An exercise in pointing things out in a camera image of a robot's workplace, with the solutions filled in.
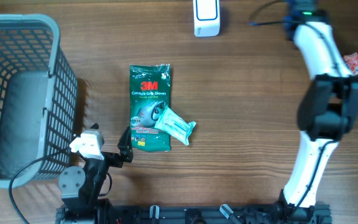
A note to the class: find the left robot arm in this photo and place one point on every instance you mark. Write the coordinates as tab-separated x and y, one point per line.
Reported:
81	186

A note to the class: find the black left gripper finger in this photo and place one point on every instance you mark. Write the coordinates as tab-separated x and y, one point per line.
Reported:
95	126
125	142

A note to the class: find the white barcode scanner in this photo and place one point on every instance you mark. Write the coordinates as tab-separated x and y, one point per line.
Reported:
207	20

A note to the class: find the orange Kleenex tissue pack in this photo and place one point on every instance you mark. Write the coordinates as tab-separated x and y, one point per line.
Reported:
352	62

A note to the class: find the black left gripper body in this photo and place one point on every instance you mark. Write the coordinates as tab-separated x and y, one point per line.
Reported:
113	159

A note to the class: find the grey plastic shopping basket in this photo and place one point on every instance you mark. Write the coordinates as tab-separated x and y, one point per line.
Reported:
38	92

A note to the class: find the green 3M gloves packet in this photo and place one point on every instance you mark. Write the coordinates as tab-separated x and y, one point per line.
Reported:
150	89

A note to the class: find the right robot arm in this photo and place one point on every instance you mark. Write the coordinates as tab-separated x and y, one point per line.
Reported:
329	108

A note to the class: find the white teal wet wipes pack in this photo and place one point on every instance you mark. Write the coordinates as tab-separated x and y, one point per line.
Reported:
175	126

